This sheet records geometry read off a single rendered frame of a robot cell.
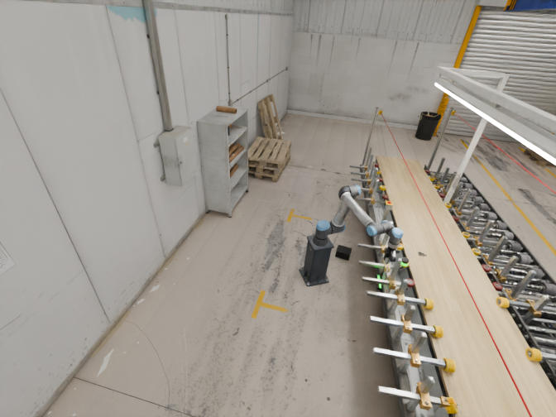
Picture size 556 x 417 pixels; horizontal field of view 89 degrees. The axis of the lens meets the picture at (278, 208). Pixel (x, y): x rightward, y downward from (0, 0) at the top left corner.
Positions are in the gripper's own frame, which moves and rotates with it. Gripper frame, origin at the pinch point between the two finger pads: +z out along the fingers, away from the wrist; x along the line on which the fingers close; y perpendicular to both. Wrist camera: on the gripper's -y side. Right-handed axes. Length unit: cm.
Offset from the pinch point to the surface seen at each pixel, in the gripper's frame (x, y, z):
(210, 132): 225, 165, -41
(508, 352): -80, -61, 11
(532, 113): -37, -19, -144
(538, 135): -36, -33, -136
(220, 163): 213, 164, 4
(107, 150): 258, 7, -74
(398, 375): -5, -82, 31
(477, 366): -53, -77, 11
